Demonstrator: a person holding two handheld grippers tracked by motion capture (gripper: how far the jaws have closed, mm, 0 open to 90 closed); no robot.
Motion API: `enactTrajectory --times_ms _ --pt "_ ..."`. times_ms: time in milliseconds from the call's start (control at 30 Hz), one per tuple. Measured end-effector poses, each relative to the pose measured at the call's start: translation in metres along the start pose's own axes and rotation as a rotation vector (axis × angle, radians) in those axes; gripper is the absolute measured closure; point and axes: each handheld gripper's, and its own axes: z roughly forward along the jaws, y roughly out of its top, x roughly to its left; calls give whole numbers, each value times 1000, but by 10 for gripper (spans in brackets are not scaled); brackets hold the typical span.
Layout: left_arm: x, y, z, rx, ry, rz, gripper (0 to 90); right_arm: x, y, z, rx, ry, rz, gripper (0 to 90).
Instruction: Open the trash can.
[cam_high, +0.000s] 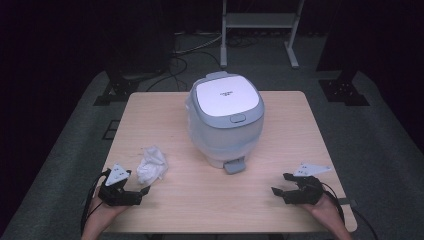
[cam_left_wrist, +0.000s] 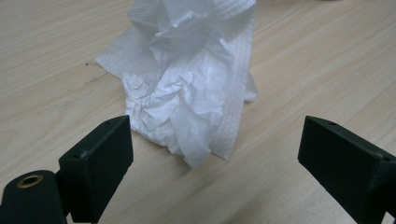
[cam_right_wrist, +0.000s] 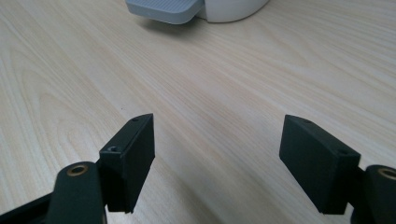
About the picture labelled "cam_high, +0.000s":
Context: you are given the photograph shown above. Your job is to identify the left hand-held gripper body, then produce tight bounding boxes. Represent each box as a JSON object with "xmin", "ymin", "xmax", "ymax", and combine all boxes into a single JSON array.
[{"xmin": 98, "ymin": 162, "xmax": 143, "ymax": 207}]

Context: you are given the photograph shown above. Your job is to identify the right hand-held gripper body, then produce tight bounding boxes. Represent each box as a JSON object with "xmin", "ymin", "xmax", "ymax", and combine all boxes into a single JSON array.
[{"xmin": 283, "ymin": 162, "xmax": 333, "ymax": 206}]

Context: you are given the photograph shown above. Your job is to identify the white tissue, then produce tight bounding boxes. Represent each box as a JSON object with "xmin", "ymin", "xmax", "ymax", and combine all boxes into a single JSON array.
[
  {"xmin": 141, "ymin": 145, "xmax": 169, "ymax": 168},
  {"xmin": 136, "ymin": 160, "xmax": 168, "ymax": 186}
]

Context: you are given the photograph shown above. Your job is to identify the white and grey pedal trash can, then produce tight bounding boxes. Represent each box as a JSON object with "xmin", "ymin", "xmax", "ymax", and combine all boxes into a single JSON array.
[{"xmin": 184, "ymin": 70, "xmax": 266, "ymax": 175}]

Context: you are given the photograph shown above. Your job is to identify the person's left hand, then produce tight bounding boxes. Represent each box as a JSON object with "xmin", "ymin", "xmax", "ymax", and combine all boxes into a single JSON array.
[{"xmin": 89, "ymin": 194, "xmax": 130, "ymax": 231}]

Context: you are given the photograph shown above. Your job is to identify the person's right hand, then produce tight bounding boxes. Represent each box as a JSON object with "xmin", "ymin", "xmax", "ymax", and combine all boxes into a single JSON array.
[{"xmin": 300, "ymin": 194, "xmax": 339, "ymax": 225}]

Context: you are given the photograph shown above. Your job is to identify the grey tape strip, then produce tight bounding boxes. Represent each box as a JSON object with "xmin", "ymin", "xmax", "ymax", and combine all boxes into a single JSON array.
[{"xmin": 334, "ymin": 197, "xmax": 358, "ymax": 206}]

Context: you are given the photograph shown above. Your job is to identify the dark floor outlet plate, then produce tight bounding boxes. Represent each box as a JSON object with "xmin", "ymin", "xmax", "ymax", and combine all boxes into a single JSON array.
[{"xmin": 102, "ymin": 119, "xmax": 121, "ymax": 141}]

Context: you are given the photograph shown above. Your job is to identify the black stand base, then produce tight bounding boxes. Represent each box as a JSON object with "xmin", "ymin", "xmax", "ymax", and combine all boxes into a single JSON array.
[
  {"xmin": 93, "ymin": 71, "xmax": 142, "ymax": 107},
  {"xmin": 318, "ymin": 69, "xmax": 370, "ymax": 107}
]

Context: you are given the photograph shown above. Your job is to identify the white metal stand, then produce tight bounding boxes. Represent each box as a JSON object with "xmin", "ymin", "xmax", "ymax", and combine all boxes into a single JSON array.
[{"xmin": 219, "ymin": 0, "xmax": 306, "ymax": 70}]

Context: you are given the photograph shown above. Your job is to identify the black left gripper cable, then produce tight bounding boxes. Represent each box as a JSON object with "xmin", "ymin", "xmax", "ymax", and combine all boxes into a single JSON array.
[{"xmin": 80, "ymin": 169, "xmax": 112, "ymax": 235}]

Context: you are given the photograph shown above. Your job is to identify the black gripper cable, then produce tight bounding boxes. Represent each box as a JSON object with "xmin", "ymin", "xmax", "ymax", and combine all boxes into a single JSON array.
[
  {"xmin": 80, "ymin": 169, "xmax": 112, "ymax": 235},
  {"xmin": 319, "ymin": 181, "xmax": 380, "ymax": 240}
]

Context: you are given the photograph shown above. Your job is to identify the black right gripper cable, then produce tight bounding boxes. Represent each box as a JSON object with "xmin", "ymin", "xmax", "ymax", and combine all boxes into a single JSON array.
[{"xmin": 319, "ymin": 181, "xmax": 380, "ymax": 240}]

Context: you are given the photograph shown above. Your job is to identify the black floor cables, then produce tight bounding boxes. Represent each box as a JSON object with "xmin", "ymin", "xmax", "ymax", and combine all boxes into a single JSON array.
[{"xmin": 145, "ymin": 32, "xmax": 224, "ymax": 93}]

